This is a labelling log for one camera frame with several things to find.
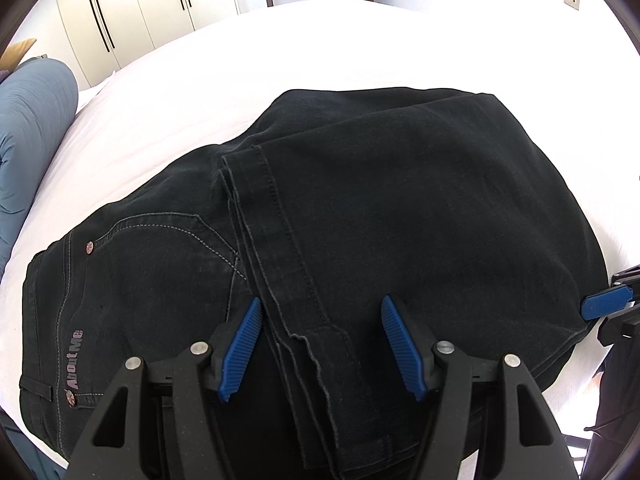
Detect black denim pants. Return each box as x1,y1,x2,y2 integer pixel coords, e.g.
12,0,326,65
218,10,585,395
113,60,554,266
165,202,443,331
19,87,609,480

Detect bed with white sheet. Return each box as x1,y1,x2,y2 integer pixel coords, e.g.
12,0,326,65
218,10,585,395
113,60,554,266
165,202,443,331
0,0,640,461

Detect cream wardrobe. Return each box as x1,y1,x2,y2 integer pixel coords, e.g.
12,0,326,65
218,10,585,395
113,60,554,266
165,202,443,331
10,0,273,89

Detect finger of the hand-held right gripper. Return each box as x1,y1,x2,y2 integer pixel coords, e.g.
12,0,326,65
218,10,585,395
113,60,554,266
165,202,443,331
581,266,640,320
596,302,640,347

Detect rolled blue duvet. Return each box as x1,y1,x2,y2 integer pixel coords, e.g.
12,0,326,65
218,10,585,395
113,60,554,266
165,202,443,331
0,57,79,272

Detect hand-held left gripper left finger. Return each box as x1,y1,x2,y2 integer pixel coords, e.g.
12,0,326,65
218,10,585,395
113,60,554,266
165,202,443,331
65,297,265,480

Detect yellow pillow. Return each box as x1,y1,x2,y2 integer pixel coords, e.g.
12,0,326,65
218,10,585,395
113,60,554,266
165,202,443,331
0,37,39,68

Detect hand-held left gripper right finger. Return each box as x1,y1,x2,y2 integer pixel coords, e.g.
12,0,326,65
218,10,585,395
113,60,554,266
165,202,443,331
380,294,582,480

